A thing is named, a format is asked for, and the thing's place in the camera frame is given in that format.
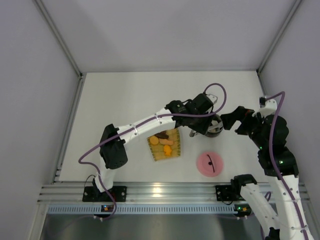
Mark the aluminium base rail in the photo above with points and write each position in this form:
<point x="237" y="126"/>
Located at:
<point x="136" y="192"/>

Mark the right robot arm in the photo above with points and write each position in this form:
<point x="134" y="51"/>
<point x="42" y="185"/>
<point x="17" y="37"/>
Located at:
<point x="269" y="132"/>

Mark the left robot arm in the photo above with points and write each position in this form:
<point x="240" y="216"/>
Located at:
<point x="113" y="154"/>

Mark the orange fish cookie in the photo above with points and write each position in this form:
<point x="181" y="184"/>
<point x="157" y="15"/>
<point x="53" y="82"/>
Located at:
<point x="167" y="150"/>

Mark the slotted cable duct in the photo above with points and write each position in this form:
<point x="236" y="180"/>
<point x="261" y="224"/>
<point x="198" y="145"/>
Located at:
<point x="140" y="209"/>

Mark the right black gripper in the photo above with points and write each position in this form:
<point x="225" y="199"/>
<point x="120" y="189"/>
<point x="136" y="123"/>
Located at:
<point x="236" y="117"/>

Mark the green bamboo tray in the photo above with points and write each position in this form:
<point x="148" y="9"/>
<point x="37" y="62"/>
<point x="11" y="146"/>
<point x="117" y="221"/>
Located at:
<point x="157" y="150"/>

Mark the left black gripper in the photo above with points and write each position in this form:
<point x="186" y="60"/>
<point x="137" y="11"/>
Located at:
<point x="200" y="125"/>

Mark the right black base bracket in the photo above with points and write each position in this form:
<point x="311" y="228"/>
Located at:
<point x="227" y="193"/>

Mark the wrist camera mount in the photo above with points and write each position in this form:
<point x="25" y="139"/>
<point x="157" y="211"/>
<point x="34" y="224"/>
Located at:
<point x="268" y="106"/>
<point x="213" y="98"/>

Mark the pink round lid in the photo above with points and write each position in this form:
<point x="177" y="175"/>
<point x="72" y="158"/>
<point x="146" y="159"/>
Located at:
<point x="210" y="164"/>

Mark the round yellow cracker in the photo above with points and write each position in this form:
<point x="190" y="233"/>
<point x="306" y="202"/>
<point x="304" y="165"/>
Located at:
<point x="154" y="140"/>

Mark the dark chocolate leaf cookie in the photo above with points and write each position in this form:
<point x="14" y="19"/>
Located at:
<point x="161" y="135"/>

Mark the steel lunch box bowl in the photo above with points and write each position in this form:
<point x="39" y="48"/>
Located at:
<point x="208" y="120"/>

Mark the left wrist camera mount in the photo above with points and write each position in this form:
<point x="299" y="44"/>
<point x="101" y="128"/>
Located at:
<point x="213" y="98"/>

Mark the black base bracket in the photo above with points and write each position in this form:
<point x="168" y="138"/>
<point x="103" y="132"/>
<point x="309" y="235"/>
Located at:
<point x="91" y="194"/>
<point x="227" y="193"/>

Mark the left black base bracket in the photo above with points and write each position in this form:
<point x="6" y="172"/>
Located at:
<point x="91" y="194"/>

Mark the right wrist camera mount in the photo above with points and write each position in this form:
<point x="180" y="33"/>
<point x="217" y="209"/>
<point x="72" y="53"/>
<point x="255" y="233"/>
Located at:
<point x="268" y="106"/>

